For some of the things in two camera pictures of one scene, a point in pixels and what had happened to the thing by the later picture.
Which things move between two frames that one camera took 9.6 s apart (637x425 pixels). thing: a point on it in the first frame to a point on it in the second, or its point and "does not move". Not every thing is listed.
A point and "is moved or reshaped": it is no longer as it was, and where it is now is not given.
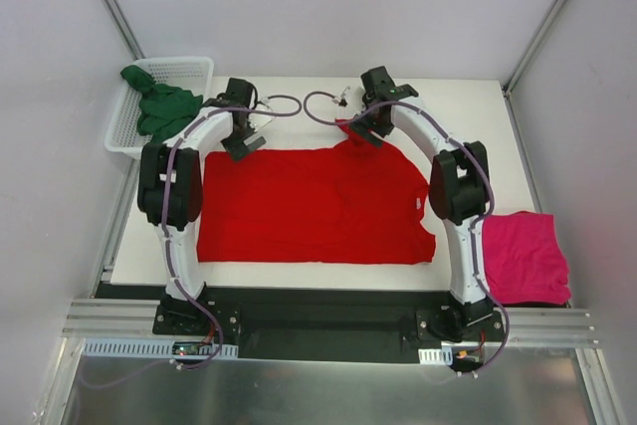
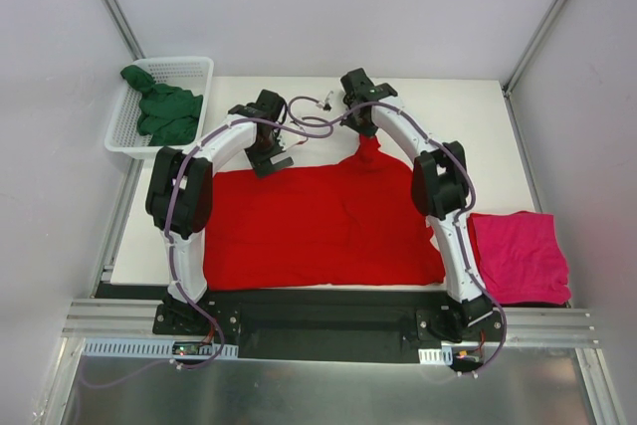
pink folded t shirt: x=526 y=260 does not move
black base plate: x=318 y=323 does not move
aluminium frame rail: x=520 y=325 does not move
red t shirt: x=349 y=202 is moved or reshaped
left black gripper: x=239 y=141 to x=271 y=165
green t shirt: x=161 y=106 does not move
